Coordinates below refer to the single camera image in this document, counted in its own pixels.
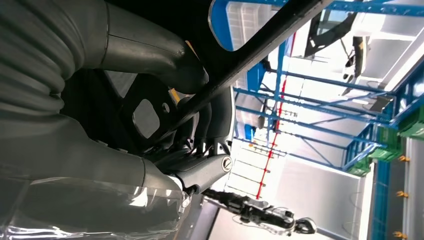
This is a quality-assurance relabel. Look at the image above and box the blue storage rack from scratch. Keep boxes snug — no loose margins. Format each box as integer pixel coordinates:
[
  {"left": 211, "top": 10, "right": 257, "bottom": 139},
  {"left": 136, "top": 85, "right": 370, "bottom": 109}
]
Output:
[{"left": 208, "top": 0, "right": 424, "bottom": 240}]

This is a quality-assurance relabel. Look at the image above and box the green plastic crate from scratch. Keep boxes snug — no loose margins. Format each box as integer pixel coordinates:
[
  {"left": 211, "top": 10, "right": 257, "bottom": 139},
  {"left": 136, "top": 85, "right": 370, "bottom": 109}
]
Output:
[
  {"left": 368, "top": 127, "right": 402, "bottom": 163},
  {"left": 346, "top": 155, "right": 373, "bottom": 177},
  {"left": 399, "top": 107, "right": 424, "bottom": 141}
]

